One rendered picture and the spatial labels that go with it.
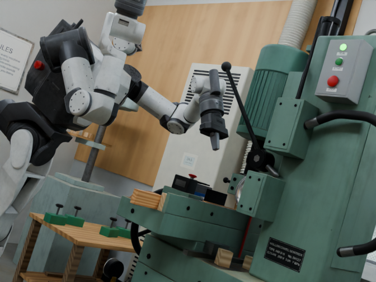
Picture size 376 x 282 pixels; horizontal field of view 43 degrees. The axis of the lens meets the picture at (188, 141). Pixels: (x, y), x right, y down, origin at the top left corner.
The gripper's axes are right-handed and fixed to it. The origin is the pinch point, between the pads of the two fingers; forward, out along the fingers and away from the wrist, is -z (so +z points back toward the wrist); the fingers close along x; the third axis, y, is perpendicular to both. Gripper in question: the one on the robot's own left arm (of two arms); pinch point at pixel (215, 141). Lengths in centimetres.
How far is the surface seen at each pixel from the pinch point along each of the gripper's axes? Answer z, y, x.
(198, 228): -35.0, 4.6, 17.7
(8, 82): 153, -233, -29
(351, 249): -49, 46, 10
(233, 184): -17.9, 5.6, 0.0
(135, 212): -29.6, -6.4, 32.1
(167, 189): -14.7, -16.2, 9.1
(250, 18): 160, -56, -126
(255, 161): -19.5, 24.6, 13.0
